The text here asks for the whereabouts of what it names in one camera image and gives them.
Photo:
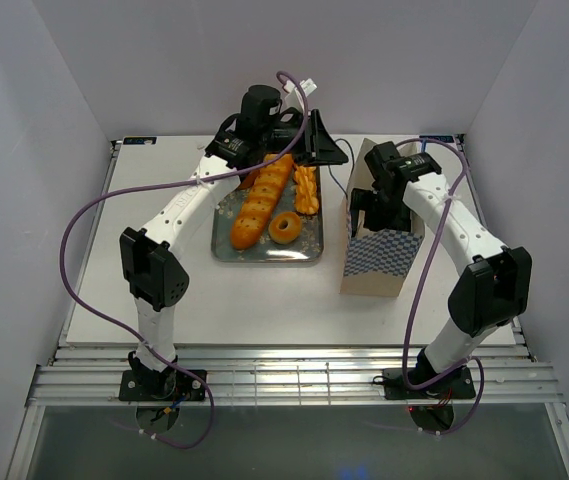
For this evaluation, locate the left logo sticker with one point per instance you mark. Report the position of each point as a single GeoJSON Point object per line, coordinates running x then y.
{"type": "Point", "coordinates": [139, 140]}

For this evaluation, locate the aluminium frame rail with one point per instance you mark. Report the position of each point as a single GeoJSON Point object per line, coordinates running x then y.
{"type": "Point", "coordinates": [286, 376]}

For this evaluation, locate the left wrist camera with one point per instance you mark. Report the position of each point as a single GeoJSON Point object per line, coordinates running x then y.
{"type": "Point", "coordinates": [294, 97]}

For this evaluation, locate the ring donut bread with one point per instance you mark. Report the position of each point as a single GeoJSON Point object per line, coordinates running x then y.
{"type": "Point", "coordinates": [285, 228]}

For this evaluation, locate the right logo sticker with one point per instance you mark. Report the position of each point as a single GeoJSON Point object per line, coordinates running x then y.
{"type": "Point", "coordinates": [440, 138]}

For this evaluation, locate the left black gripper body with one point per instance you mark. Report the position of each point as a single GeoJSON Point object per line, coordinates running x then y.
{"type": "Point", "coordinates": [279, 138]}

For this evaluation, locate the metal baking tray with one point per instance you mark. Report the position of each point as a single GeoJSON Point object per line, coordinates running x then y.
{"type": "Point", "coordinates": [307, 247]}

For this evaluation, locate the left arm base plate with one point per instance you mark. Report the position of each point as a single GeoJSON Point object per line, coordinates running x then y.
{"type": "Point", "coordinates": [170, 387]}

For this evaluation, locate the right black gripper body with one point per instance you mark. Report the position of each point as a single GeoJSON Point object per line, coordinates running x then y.
{"type": "Point", "coordinates": [380, 212]}

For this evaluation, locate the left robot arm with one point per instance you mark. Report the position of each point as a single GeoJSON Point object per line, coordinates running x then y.
{"type": "Point", "coordinates": [150, 255]}

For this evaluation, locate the twisted orange pastry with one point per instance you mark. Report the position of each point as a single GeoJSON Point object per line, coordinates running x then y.
{"type": "Point", "coordinates": [306, 200]}

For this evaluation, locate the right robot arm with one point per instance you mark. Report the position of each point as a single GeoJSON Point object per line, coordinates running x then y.
{"type": "Point", "coordinates": [408, 190]}

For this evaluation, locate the logo sticker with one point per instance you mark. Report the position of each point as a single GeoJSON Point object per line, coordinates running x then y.
{"type": "Point", "coordinates": [139, 140]}
{"type": "Point", "coordinates": [440, 138]}

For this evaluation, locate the long baguette bread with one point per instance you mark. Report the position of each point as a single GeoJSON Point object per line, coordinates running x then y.
{"type": "Point", "coordinates": [260, 203]}

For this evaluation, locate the blue checkered paper bag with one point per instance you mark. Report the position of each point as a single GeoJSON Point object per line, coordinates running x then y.
{"type": "Point", "coordinates": [377, 263]}

